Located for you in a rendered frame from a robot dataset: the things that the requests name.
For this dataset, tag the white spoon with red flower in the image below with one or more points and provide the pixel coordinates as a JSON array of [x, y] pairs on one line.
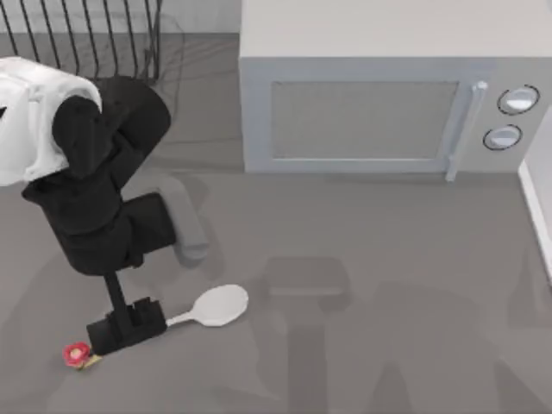
[[220, 306]]

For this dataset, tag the microwave oven door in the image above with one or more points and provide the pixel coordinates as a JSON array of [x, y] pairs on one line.
[[362, 121]]

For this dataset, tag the pale microwave oven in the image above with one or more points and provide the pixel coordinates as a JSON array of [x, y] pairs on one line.
[[345, 30]]

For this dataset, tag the microwave knob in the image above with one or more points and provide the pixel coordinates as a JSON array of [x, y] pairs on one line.
[[517, 99], [502, 137]]

